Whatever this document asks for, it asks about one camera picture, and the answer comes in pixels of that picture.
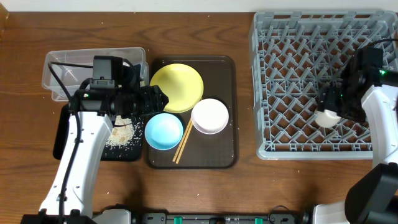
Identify white green cup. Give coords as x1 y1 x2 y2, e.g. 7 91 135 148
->
315 110 341 128

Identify rice leftovers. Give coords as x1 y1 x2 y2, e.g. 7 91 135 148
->
106 116 144 149

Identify light blue bowl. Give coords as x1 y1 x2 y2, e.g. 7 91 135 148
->
144 113 184 151

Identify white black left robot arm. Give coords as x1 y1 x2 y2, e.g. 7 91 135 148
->
21 85 169 223

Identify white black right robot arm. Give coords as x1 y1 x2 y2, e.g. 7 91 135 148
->
312 67 397 224

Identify black waste tray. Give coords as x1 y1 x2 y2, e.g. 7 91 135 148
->
53 105 144 162

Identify grey dishwasher rack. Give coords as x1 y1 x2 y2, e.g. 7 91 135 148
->
249 10 397 160

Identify yellow plate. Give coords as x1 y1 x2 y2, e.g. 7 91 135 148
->
150 63 204 113

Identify clear plastic bin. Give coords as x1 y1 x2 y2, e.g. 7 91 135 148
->
42 47 149 101

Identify wooden chopstick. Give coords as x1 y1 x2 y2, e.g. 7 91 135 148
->
173 119 193 164
172 119 192 164

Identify pink bowl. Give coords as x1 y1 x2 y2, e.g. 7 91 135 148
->
191 98 229 134

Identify dark brown serving tray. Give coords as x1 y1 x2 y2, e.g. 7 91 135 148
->
146 55 239 169

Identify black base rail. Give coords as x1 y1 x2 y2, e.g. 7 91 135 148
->
132 205 312 224

